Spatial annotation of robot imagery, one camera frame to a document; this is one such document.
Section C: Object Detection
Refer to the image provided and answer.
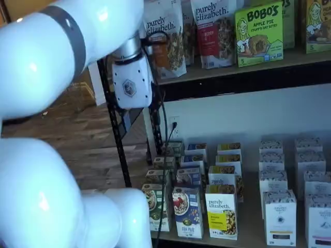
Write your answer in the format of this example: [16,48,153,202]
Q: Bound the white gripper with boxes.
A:
[111,53,155,138]

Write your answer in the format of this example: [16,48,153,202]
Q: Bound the blue white Flax Plus box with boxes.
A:
[180,154,206,169]
[176,167,205,189]
[172,186,204,240]
[185,142,208,156]

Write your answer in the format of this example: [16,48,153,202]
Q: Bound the green apple cinnamon oatmeal box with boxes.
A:
[153,156,175,171]
[161,141,185,158]
[141,183,171,233]
[145,169,169,185]

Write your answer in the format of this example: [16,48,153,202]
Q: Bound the yellow white Purely Elizabeth box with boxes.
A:
[205,184,238,241]
[217,142,242,156]
[207,165,244,203]
[215,154,243,168]

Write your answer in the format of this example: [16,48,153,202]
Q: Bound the black metal shelf rack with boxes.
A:
[97,43,331,248]

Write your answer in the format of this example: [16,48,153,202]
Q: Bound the white tea box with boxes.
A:
[295,151,327,199]
[303,170,331,197]
[294,137,324,153]
[259,152,285,172]
[263,189,297,247]
[305,193,331,248]
[260,140,284,154]
[259,170,289,193]

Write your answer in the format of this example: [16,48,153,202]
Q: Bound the green Bobo's apple pie box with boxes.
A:
[234,1,284,68]

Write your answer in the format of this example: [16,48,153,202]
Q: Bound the green Bobo's peanut butter box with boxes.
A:
[305,0,331,54]

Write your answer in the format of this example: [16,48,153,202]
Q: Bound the orange label granola bag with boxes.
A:
[143,0,187,80]

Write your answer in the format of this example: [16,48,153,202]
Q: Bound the white granola bag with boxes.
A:
[180,0,198,66]

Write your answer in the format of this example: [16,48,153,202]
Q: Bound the red label granola bag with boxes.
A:
[190,0,237,70]

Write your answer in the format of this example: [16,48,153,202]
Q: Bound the black power cable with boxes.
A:
[155,121,179,236]

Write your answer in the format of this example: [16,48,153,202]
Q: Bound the white wall outlet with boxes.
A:
[169,116,180,140]

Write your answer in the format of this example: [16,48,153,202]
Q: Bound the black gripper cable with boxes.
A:
[141,29,170,54]

